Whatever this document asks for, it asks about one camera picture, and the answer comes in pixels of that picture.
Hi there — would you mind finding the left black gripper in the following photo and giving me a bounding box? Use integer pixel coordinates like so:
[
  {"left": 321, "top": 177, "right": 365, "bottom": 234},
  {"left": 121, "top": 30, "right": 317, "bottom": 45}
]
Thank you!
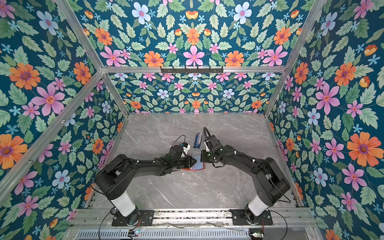
[{"left": 171, "top": 156, "right": 198, "bottom": 170}]

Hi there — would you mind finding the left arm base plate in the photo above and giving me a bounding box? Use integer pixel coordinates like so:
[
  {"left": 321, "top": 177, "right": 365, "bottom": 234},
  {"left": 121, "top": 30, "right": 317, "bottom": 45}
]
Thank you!
[{"left": 112, "top": 209, "right": 155, "bottom": 227}]

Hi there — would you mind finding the red card holder wallet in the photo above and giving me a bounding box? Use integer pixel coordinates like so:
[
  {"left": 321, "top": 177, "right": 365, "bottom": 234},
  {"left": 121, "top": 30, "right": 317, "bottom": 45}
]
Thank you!
[{"left": 183, "top": 155, "right": 205, "bottom": 172}]

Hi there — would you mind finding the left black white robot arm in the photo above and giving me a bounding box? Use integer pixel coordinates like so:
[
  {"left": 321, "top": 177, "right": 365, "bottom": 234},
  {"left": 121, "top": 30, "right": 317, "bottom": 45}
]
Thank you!
[{"left": 95, "top": 144, "right": 197, "bottom": 226}]

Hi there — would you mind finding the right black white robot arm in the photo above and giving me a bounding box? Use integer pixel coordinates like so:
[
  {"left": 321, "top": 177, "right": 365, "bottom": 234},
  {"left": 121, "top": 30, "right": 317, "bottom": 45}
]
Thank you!
[{"left": 201, "top": 136, "right": 291, "bottom": 225}]

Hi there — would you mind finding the white perforated cable tray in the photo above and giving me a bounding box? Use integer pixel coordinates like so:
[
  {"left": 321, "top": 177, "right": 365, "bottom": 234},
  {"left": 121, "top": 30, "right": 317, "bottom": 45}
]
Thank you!
[{"left": 76, "top": 229, "right": 251, "bottom": 240}]

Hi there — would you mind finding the black hook rail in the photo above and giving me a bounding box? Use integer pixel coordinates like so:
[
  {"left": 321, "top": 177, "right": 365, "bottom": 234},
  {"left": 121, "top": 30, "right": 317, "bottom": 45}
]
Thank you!
[{"left": 160, "top": 66, "right": 224, "bottom": 74}]

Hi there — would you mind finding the aluminium front rail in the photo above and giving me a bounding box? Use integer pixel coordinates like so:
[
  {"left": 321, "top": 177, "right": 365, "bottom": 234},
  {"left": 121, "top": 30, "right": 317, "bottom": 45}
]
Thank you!
[{"left": 69, "top": 208, "right": 318, "bottom": 228}]

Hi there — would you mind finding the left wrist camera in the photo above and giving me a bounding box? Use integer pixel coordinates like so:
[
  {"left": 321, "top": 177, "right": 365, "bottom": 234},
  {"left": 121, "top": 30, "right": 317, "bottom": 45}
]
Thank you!
[{"left": 180, "top": 143, "right": 191, "bottom": 156}]

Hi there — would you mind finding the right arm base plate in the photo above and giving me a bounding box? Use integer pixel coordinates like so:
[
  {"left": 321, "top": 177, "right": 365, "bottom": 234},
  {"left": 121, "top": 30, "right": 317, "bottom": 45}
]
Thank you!
[{"left": 230, "top": 209, "right": 273, "bottom": 226}]

